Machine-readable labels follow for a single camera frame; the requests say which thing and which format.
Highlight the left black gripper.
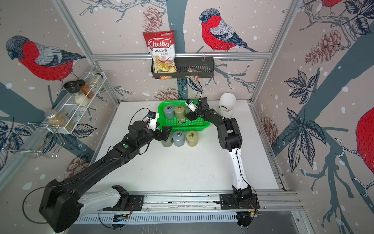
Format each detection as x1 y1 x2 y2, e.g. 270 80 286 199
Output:
137 121 173 149

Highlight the black hanging wall basket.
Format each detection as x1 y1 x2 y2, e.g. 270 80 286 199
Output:
151 57 214 79

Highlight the white round lamp device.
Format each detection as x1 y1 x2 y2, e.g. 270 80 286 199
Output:
218 93 236 118

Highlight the green canister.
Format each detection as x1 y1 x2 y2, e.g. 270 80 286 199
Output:
161 138 173 147

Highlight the green plastic basket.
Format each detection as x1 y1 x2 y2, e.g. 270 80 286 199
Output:
157 100 210 132

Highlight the white wire spice rack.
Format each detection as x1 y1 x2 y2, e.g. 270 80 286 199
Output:
31 71 107 134

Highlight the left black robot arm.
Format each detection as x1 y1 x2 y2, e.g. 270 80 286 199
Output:
39 121 172 233

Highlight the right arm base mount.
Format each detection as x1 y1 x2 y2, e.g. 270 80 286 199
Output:
215 185 260 210

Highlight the pale spice jar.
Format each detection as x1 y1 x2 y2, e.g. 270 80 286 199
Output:
89 73 103 89

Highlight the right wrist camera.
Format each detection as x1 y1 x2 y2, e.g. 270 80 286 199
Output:
185 99 198 112

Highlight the yellow canister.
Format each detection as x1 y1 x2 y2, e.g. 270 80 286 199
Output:
174 105 185 120
186 130 199 147

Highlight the orange spice bottle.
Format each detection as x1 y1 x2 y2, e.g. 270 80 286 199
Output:
77 79 94 99

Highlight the red cassava chips bag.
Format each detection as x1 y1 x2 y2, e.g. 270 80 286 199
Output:
143 31 177 81

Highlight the black lid spice jar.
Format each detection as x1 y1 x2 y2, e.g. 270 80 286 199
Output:
63 81 90 107

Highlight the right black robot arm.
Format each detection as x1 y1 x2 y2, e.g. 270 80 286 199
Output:
185 97 253 208

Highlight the small snack packet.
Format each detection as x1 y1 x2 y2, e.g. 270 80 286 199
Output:
186 66 202 81

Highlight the blue canister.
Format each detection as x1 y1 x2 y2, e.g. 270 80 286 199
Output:
172 131 185 147
163 105 175 120

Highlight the silver lid spice jar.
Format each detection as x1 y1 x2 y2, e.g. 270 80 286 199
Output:
44 110 74 132

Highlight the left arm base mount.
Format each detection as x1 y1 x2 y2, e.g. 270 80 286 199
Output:
103 185 145 211

